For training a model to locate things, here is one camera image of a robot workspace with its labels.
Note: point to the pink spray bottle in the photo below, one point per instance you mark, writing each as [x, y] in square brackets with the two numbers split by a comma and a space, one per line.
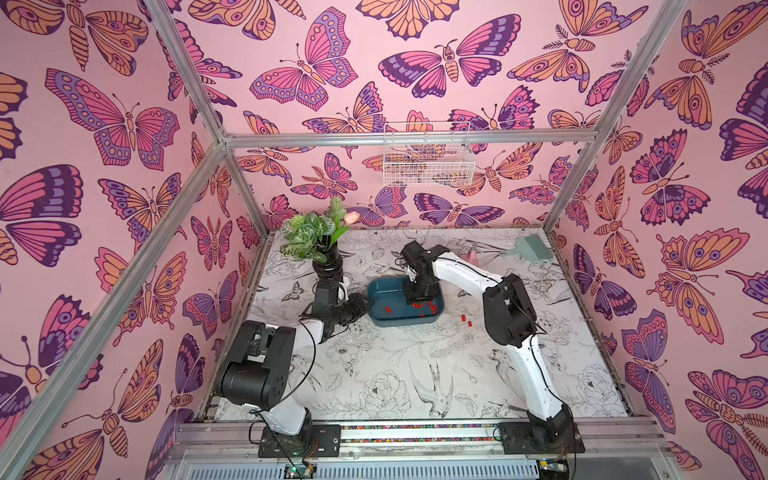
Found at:
[472, 257]

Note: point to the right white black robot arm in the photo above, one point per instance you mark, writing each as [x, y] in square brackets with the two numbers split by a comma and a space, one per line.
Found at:
[510, 320]

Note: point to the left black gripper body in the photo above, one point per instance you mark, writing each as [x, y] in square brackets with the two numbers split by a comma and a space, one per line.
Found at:
[347, 312]

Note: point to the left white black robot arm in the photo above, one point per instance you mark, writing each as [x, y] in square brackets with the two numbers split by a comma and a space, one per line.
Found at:
[255, 371]

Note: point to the white wire basket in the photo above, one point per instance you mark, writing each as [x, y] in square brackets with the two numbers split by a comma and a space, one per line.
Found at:
[428, 158]

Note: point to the green plant in black vase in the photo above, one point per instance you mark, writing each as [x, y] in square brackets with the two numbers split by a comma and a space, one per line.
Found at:
[314, 237]

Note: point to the teal plastic storage box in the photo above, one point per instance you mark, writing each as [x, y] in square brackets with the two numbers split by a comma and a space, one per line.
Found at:
[388, 292]

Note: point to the green dustpan brush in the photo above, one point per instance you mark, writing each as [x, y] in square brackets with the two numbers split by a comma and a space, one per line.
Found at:
[530, 248]

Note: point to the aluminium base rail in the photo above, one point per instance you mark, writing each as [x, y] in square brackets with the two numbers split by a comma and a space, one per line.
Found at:
[602, 448]

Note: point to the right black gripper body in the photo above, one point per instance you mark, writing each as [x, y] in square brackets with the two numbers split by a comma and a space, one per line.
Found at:
[420, 286]

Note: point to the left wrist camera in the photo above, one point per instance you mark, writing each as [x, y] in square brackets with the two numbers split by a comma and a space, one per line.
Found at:
[326, 298]

